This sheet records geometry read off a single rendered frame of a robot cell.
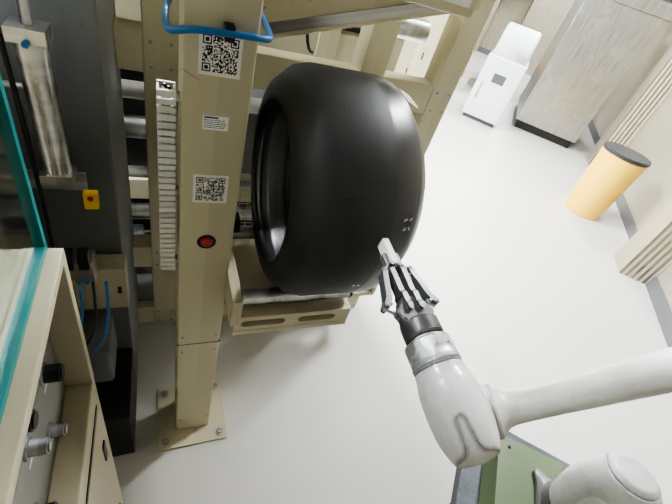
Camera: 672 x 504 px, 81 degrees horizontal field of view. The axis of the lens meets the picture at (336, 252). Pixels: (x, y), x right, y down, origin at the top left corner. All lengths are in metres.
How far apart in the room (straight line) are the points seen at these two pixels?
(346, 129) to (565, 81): 6.36
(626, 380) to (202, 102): 0.87
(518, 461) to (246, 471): 1.05
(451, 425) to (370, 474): 1.32
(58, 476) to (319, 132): 0.79
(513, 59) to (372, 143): 5.71
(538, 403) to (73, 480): 0.84
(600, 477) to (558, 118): 6.38
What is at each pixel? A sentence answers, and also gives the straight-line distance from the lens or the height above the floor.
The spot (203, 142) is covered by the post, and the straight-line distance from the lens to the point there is 0.88.
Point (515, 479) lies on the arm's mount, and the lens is 1.34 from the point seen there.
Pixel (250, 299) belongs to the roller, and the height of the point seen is 0.91.
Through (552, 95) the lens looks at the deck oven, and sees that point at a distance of 7.11.
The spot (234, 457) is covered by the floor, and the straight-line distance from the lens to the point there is 1.88.
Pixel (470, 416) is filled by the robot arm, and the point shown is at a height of 1.24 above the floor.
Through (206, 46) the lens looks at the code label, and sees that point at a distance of 0.81.
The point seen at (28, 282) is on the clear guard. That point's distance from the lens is 0.67.
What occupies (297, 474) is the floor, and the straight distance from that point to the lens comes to 1.89.
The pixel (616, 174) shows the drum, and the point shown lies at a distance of 4.98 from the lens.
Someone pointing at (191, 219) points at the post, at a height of 1.13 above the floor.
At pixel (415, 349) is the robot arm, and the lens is 0.72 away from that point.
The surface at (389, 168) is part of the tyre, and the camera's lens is 0.85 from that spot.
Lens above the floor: 1.75
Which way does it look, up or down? 39 degrees down
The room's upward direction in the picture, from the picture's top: 20 degrees clockwise
